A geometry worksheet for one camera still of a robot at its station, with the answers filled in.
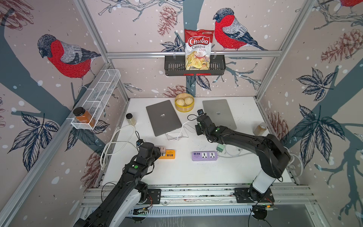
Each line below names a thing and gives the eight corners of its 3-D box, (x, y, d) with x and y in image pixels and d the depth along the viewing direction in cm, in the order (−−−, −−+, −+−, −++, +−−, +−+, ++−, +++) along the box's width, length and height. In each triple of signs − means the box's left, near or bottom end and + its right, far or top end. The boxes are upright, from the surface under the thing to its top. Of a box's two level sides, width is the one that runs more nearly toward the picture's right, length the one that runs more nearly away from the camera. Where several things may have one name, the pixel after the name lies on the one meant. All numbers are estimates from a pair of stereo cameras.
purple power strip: (191, 161, 88) (191, 159, 86) (191, 153, 91) (191, 151, 89) (217, 161, 88) (218, 159, 86) (216, 153, 91) (217, 151, 89)
